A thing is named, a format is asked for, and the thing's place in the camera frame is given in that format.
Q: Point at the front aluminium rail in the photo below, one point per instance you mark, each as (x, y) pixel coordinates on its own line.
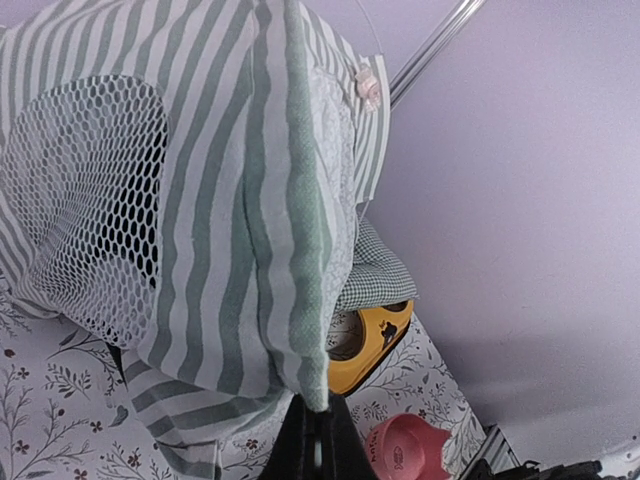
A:
(495, 458)

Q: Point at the floral table mat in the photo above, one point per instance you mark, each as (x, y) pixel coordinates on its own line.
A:
(65, 413)

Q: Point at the striped pet tent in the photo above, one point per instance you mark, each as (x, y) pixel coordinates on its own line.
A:
(181, 179)

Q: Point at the yellow double bowl holder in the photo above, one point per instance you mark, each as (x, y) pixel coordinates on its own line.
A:
(382, 328)

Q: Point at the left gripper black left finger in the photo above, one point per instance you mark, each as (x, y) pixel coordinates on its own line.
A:
(293, 456)

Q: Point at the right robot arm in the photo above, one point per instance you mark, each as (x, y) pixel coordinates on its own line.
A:
(620, 463)

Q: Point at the right aluminium frame post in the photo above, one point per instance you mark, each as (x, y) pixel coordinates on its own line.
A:
(445, 32)

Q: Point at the pink bowl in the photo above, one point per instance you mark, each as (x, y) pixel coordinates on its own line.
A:
(407, 447)

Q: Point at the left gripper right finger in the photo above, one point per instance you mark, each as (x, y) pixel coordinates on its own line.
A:
(340, 452)

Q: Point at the green checkered cushion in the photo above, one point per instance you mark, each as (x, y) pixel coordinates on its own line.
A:
(377, 278)

